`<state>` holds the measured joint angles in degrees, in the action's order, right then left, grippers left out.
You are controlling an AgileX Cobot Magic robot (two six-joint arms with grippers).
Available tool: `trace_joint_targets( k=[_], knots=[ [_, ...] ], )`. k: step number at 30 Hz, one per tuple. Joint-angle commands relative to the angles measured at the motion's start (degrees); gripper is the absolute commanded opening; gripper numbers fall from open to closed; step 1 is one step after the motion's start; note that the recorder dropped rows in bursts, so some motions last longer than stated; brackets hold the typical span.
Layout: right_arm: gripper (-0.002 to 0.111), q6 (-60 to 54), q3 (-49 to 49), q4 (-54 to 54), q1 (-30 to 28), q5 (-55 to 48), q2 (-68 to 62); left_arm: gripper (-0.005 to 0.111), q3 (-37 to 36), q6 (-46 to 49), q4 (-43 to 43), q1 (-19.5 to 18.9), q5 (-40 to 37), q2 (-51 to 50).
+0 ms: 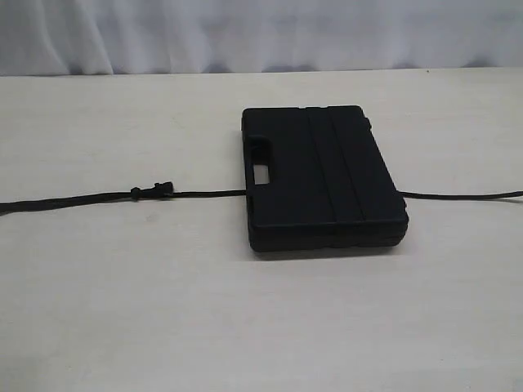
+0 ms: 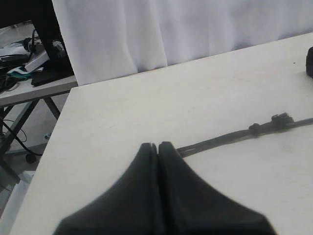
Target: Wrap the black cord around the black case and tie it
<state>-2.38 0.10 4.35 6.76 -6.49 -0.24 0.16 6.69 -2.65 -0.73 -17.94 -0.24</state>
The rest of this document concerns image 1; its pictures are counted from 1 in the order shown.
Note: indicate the black plastic carry case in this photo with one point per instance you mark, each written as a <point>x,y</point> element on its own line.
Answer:
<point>315,178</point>

